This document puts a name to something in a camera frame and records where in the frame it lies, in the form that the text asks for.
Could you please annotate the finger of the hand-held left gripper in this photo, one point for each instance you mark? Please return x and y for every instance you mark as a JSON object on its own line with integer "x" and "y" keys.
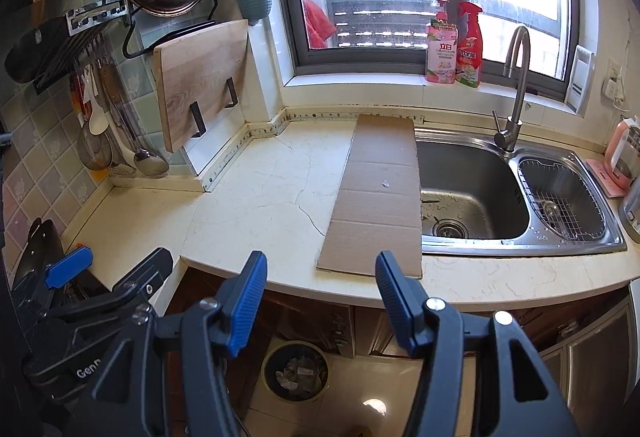
{"x": 145, "y": 274}
{"x": 70, "y": 267}

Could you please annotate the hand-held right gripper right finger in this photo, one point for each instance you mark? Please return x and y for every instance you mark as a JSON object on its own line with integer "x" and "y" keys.
{"x": 395, "y": 304}

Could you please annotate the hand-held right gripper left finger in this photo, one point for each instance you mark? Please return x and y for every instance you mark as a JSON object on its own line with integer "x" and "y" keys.
{"x": 247, "y": 304}

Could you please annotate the round trash bin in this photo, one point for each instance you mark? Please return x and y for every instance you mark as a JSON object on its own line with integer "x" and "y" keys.
{"x": 295, "y": 369}

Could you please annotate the black wok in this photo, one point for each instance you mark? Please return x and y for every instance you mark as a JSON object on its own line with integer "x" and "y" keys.
{"x": 40, "y": 242}

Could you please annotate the dark wooden base cabinet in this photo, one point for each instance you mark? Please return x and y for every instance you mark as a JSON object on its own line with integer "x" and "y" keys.
{"x": 310, "y": 312}

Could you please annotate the hanging steel ladle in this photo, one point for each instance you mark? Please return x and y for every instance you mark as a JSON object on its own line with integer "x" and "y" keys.
{"x": 150, "y": 159}

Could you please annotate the brown cardboard sheet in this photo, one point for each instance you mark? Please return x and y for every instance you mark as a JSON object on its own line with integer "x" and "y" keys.
{"x": 380, "y": 187}

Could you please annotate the stainless steel sink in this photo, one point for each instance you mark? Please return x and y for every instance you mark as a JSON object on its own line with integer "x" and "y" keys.
{"x": 475, "y": 197}

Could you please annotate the white rice spoon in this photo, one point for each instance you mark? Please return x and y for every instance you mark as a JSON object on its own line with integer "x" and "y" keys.
{"x": 97, "y": 117}

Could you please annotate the wooden cutting board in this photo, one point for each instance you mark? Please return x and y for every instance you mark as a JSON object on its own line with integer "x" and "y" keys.
{"x": 200, "y": 67}

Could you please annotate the black hanging skillet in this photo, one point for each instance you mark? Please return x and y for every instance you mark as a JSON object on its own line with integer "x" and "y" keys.
{"x": 30, "y": 52}

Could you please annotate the pink mat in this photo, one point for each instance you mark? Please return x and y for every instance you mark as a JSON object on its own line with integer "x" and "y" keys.
{"x": 602, "y": 177}

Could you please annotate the steel faucet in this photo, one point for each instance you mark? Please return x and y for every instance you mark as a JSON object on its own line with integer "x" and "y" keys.
{"x": 515, "y": 92}

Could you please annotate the steel knife holder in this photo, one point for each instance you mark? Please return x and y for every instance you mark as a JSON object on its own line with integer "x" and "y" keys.
{"x": 97, "y": 14}

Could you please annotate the white appliance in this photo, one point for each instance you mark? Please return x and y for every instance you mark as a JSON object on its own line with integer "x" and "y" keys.
{"x": 632, "y": 212}

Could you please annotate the pink detergent bottle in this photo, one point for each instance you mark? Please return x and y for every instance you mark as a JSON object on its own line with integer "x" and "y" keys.
{"x": 441, "y": 49}

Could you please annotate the red spray bottle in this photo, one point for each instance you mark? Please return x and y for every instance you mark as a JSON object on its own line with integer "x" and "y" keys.
{"x": 470, "y": 49}

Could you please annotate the pink electric kettle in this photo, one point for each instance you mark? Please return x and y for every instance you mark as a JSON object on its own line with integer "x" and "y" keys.
{"x": 620, "y": 152}

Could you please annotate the red cloth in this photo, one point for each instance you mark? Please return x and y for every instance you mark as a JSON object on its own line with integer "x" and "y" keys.
{"x": 317, "y": 24}

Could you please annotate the white plug adapter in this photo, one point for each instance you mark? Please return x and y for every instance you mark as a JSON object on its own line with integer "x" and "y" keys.
{"x": 612, "y": 84}

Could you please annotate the black metal wall rack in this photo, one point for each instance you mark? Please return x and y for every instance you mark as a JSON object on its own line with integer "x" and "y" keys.
{"x": 198, "y": 117}

